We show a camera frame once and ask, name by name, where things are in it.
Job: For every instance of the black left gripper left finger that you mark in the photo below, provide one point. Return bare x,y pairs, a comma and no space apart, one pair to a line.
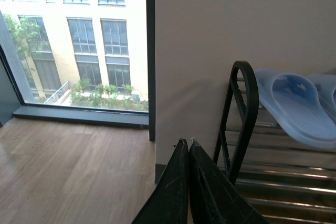
169,201

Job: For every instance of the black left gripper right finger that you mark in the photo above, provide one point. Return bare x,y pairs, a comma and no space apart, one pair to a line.
213,198

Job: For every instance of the light blue slide sandal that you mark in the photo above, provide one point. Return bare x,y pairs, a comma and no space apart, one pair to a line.
325,85
293,101

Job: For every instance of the black metal shoe rack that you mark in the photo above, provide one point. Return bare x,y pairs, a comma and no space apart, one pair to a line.
287,181

